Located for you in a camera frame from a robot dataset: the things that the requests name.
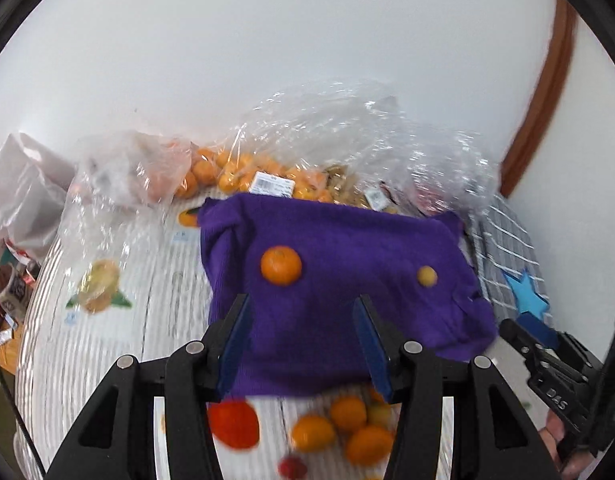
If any red-orange round fruit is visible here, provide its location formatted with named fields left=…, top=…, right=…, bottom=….
left=208, top=400, right=261, bottom=450

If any yellow-green round fruit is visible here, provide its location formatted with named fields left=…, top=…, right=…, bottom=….
left=366, top=402, right=394, bottom=428

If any brown wooden door frame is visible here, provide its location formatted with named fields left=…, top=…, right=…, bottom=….
left=500, top=0, right=581, bottom=198

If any large clear plastic bag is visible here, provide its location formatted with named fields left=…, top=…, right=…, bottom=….
left=232, top=80, right=501, bottom=218

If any pinkish plastic bag of oranges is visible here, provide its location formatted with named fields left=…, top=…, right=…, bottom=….
left=75, top=130, right=196, bottom=206

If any large white price label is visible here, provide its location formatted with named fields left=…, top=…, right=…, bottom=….
left=250, top=171, right=294, bottom=197

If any person's right hand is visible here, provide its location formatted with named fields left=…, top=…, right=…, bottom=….
left=539, top=410, right=593, bottom=480

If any crumpled clear plastic bag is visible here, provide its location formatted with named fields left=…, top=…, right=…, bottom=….
left=62, top=180, right=138, bottom=311

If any grey checked cloth blue star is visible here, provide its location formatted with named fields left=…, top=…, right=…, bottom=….
left=467, top=192, right=555, bottom=326

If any small red fruit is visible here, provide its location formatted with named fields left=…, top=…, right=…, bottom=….
left=278, top=455, right=308, bottom=480

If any pile of bagged mandarins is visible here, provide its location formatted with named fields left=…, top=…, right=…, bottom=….
left=195, top=147, right=333, bottom=203

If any large orange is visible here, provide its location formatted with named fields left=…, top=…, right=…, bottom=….
left=260, top=245, right=303, bottom=287

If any purple towel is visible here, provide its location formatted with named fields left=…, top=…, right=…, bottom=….
left=198, top=194, right=498, bottom=398

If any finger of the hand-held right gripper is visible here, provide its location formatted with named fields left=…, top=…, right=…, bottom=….
left=517, top=312, right=561, bottom=351
left=498, top=319, right=544, bottom=367

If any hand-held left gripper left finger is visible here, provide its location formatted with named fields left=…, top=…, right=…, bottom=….
left=45, top=292, right=252, bottom=480

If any red packaged fruit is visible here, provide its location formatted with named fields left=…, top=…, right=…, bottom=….
left=412, top=185, right=453, bottom=217

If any black cable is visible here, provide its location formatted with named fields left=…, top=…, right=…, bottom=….
left=0, top=330, right=44, bottom=477

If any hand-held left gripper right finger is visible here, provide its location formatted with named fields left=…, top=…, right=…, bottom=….
left=352, top=295, right=563, bottom=480

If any patterned mug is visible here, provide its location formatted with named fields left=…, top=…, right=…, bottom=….
left=0, top=262, right=38, bottom=316

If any white plastic bag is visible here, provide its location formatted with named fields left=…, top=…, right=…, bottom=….
left=0, top=132, right=76, bottom=261

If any small white price label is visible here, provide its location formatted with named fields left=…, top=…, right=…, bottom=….
left=365, top=187, right=393, bottom=211

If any bag of brown longans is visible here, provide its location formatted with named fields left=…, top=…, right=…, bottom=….
left=327, top=162, right=403, bottom=211

